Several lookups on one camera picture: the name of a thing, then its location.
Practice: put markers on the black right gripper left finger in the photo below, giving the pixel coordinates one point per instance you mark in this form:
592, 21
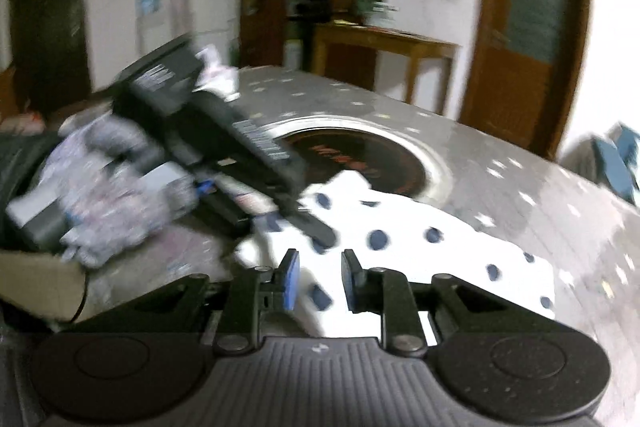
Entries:
253, 292

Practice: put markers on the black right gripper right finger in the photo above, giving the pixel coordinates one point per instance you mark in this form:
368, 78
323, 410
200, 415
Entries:
388, 294

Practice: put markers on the white navy polka-dot garment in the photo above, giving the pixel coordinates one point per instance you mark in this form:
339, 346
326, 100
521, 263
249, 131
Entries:
392, 232

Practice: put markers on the round black induction cooktop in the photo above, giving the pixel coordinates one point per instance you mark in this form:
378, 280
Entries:
388, 166

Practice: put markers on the white refrigerator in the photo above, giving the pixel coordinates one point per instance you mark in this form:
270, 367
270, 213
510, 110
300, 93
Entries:
210, 24

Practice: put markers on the wooden side table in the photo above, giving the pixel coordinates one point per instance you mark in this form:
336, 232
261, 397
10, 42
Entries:
413, 48

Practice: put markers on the grey star-pattern tablecloth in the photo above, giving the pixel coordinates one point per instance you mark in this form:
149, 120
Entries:
488, 362

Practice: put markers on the cardboard box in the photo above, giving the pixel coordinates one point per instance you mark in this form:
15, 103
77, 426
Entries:
43, 285

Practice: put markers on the blue sofa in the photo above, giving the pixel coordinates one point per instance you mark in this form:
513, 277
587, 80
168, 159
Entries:
610, 161

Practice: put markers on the brown wooden door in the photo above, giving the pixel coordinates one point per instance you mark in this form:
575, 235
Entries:
525, 70

